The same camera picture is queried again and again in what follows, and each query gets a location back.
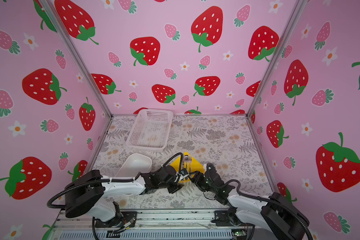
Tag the white oval ceramic tray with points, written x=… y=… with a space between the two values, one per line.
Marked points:
x=135 y=163

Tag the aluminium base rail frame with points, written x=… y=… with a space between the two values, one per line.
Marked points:
x=177 y=224

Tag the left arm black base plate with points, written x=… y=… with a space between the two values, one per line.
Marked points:
x=126 y=220

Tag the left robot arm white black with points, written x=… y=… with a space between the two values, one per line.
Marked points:
x=87 y=195

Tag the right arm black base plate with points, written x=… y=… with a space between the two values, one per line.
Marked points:
x=226 y=219

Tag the white plastic perforated basket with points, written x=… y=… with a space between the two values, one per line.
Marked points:
x=150 y=131

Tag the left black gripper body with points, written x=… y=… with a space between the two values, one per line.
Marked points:
x=174 y=187

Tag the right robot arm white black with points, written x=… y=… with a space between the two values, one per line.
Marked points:
x=273 y=213

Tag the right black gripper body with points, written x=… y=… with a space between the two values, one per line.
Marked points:
x=201 y=182

